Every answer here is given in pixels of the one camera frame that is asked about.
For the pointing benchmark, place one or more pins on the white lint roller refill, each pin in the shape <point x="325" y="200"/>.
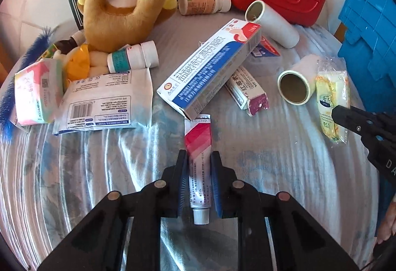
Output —
<point x="304" y="72"/>
<point x="275" y="23"/>

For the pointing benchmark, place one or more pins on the small red blue packet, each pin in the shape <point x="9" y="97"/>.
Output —
<point x="267" y="48"/>

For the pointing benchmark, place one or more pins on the brown glass bottle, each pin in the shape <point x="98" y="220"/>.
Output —
<point x="69" y="43"/>

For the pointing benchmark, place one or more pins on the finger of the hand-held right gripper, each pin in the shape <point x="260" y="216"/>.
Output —
<point x="352" y="120"/>

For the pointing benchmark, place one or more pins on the beige pill bottle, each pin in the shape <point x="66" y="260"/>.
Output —
<point x="201" y="3"/>

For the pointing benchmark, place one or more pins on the white barcode pouch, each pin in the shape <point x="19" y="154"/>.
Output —
<point x="102" y="103"/>

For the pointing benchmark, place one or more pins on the blue plastic storage crate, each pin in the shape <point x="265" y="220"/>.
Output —
<point x="371" y="42"/>

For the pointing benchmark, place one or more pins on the pink green tissue pack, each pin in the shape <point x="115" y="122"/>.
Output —
<point x="37" y="91"/>

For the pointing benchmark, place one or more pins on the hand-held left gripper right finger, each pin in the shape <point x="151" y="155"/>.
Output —
<point x="216" y="187"/>

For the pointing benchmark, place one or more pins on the white bottle teal label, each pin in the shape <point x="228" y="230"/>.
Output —
<point x="133" y="57"/>

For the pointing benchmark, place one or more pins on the green yellow small box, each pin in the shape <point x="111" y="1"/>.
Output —
<point x="48" y="52"/>

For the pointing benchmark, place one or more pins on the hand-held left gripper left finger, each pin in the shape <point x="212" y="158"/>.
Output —
<point x="182" y="184"/>

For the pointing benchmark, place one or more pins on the brown bear plush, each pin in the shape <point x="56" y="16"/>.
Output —
<point x="105" y="20"/>

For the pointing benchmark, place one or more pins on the person's right hand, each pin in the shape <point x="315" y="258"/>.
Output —
<point x="388" y="221"/>

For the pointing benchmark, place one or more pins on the blue feather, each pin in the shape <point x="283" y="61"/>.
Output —
<point x="9" y="116"/>

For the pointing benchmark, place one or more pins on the red white ointment tube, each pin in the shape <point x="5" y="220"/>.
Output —
<point x="247" y="91"/>
<point x="198" y="141"/>

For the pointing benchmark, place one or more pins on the yellow plastic packet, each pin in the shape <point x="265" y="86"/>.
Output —
<point x="332" y="91"/>

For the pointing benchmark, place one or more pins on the small plush yellow clothes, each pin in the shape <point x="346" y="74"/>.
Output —
<point x="77" y="63"/>

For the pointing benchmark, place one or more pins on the red white blue medicine box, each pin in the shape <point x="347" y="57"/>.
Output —
<point x="210" y="69"/>

